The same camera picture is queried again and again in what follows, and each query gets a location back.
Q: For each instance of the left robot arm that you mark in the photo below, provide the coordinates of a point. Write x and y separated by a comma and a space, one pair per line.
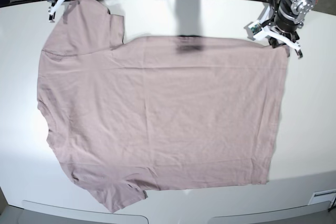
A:
307, 5

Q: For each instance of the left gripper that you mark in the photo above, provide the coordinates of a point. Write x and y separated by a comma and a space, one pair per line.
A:
288, 21

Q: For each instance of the pink T-shirt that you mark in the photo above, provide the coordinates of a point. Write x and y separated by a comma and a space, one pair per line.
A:
156, 113

